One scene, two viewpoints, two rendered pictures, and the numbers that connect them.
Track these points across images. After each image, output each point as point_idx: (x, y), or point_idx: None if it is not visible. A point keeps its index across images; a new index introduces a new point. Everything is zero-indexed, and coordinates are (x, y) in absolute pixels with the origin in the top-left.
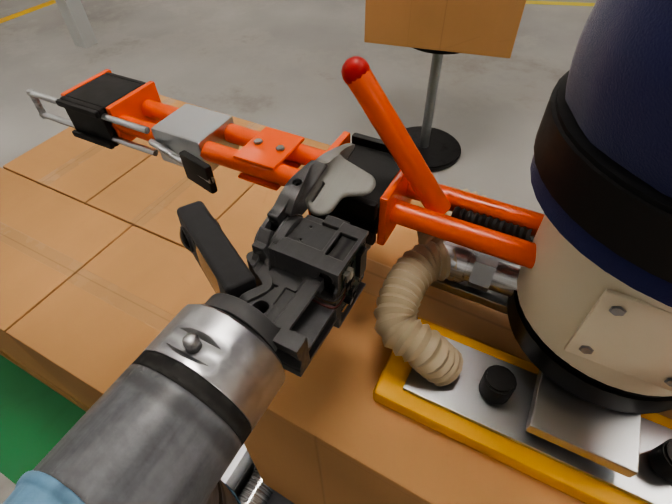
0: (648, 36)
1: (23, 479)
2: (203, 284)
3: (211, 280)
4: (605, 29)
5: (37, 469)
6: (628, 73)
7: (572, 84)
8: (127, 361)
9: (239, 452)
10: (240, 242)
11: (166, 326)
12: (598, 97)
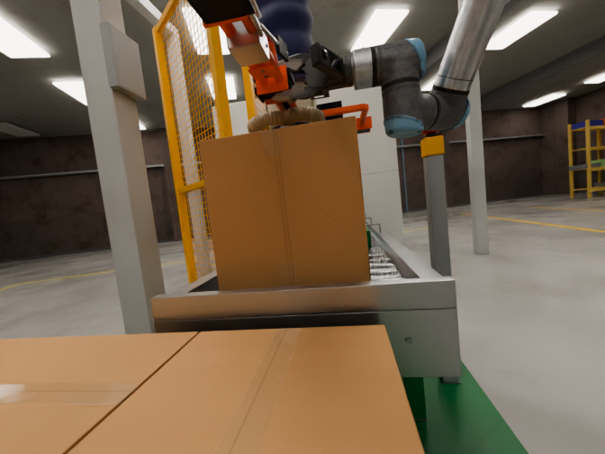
0: (301, 40)
1: (408, 39)
2: (139, 436)
3: (336, 64)
4: (292, 41)
5: (404, 40)
6: (302, 45)
7: (288, 54)
8: (344, 449)
9: (365, 282)
10: (24, 436)
11: (361, 49)
12: (299, 50)
